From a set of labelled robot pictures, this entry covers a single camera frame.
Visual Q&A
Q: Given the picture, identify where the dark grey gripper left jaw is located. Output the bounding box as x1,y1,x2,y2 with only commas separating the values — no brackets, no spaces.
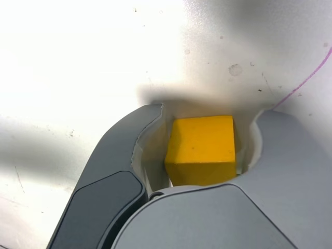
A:
49,103,167,249

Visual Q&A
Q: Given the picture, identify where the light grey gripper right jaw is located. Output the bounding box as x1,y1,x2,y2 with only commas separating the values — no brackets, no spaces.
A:
111,108,329,249

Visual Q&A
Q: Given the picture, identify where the yellow cube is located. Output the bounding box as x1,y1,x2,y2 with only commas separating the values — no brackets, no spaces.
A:
164,115,237,187

